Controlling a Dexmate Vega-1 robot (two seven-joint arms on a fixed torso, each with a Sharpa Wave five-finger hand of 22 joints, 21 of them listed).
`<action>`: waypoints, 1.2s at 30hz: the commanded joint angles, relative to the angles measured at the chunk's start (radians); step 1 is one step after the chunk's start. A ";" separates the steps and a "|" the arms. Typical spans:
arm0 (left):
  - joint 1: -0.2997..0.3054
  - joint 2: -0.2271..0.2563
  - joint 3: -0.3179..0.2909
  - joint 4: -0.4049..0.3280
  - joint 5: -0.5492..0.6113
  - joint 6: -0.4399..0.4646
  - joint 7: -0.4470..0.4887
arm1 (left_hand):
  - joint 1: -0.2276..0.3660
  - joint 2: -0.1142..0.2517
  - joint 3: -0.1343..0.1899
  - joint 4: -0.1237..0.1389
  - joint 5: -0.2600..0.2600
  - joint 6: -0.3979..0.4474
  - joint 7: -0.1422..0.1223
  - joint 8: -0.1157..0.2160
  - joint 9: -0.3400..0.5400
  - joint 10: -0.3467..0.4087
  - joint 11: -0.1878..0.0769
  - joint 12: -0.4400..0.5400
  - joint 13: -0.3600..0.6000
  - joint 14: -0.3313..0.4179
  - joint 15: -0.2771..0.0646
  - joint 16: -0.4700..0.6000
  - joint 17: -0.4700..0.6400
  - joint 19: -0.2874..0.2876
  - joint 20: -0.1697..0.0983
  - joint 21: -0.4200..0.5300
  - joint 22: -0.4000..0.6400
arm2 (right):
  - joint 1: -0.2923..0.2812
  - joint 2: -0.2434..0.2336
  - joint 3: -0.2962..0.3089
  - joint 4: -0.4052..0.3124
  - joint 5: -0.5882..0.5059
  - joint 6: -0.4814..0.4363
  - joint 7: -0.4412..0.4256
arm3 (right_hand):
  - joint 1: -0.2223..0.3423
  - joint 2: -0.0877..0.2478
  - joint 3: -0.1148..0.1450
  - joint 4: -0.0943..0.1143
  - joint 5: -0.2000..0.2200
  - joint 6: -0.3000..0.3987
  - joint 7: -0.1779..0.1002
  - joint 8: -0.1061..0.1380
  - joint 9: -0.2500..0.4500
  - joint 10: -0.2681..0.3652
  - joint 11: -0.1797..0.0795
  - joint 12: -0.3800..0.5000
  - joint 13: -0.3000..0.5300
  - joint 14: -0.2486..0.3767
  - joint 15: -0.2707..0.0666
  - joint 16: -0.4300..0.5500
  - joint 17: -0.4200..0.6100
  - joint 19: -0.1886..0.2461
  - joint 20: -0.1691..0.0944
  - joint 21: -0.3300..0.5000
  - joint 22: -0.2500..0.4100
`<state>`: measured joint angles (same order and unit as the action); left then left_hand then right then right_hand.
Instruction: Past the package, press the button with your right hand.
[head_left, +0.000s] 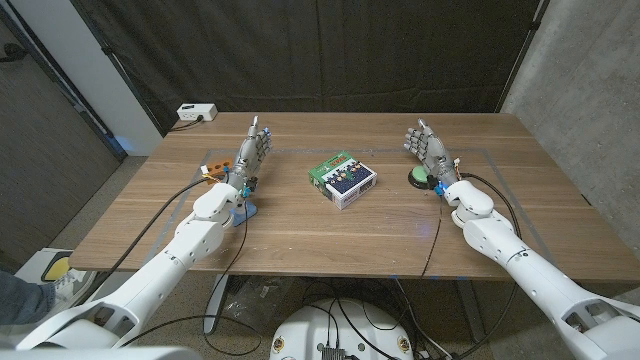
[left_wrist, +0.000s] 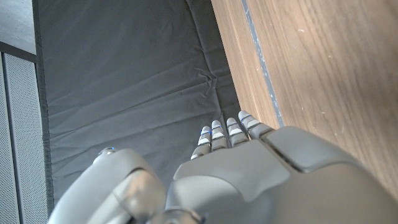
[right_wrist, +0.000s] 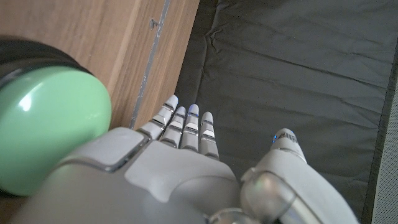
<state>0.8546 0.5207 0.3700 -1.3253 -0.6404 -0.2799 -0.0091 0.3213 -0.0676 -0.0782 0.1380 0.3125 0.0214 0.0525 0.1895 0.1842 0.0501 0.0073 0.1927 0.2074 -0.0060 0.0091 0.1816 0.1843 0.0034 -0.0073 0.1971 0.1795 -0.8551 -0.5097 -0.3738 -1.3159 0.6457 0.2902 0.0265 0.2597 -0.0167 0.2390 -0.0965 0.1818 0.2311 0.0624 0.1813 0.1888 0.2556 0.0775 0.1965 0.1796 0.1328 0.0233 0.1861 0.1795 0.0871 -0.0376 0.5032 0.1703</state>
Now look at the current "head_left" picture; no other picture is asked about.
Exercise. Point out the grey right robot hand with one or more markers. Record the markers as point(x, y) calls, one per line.
point(435, 152)

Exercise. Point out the grey table leg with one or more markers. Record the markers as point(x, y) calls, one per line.
point(216, 300)
point(470, 310)

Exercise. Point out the orange block with holes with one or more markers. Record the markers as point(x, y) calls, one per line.
point(219, 168)

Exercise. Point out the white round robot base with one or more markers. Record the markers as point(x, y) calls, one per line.
point(340, 335)

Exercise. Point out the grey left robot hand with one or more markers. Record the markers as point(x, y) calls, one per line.
point(247, 160)

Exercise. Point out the white robot torso edge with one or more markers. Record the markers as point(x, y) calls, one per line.
point(100, 354)

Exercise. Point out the black curtain backdrop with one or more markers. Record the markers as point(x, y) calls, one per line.
point(320, 55)

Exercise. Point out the person's leg in jeans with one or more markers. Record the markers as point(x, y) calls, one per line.
point(22, 300)

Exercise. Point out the green and navy printed package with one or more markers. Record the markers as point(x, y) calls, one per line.
point(345, 182)

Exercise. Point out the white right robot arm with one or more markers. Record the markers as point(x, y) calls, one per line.
point(530, 272)

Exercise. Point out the white power strip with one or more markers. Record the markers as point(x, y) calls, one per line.
point(195, 111)

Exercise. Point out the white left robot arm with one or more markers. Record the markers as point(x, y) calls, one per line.
point(165, 265)

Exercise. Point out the white platform with yellow pad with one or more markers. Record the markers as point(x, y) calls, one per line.
point(35, 267)

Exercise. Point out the green button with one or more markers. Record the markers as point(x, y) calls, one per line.
point(419, 175)

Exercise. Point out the grey and white sneaker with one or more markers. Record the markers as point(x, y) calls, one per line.
point(72, 287)

